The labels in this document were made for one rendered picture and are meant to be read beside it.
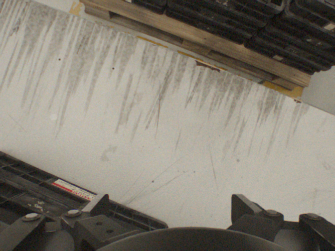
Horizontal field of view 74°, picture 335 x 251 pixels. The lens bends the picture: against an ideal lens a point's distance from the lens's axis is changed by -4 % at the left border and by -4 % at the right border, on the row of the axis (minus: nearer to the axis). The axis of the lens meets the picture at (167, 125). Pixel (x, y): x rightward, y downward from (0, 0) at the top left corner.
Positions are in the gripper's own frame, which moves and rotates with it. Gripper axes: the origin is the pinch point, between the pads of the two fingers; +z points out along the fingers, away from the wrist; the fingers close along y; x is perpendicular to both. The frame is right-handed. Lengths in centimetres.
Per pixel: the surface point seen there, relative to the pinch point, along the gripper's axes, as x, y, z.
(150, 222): -13.4, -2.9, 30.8
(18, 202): -4.3, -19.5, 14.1
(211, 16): 53, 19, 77
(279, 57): 40, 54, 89
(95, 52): 21.5, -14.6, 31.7
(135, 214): -11.8, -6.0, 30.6
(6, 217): -4.3, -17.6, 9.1
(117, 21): 61, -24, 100
